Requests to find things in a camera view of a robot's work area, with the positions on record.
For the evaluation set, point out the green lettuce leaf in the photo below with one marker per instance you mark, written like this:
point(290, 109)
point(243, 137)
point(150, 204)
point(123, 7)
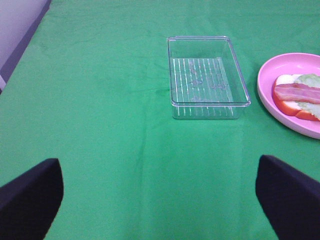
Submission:
point(309, 105)

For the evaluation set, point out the left clear plastic tray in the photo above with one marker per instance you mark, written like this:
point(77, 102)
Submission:
point(206, 81)

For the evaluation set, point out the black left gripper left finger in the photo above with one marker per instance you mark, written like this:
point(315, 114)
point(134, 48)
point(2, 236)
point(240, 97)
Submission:
point(30, 202)

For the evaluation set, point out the pink round plate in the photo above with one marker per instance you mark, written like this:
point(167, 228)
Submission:
point(288, 63)

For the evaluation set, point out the bacon strip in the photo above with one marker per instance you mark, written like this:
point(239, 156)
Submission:
point(297, 92)

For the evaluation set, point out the bread slice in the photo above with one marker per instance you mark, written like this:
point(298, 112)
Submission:
point(289, 108)

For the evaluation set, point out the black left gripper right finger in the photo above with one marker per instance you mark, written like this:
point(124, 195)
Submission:
point(289, 198)

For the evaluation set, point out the green tablecloth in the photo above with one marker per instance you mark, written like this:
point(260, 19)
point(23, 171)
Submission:
point(93, 90)

